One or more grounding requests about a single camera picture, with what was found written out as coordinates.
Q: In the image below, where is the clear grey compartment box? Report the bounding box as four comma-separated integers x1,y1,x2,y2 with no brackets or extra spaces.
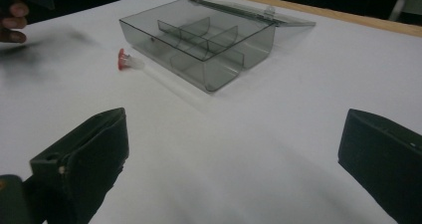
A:
118,0,317,93

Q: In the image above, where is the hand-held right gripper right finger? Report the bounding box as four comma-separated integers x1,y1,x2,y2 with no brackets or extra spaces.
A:
337,109,422,224

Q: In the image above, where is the grey metal stand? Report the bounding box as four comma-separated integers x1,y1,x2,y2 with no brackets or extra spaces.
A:
387,0,422,23

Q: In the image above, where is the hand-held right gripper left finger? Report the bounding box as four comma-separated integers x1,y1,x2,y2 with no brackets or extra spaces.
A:
29,107,130,224

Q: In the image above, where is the clear tube with red cap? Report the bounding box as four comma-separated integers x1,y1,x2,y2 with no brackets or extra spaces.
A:
117,48,213,111

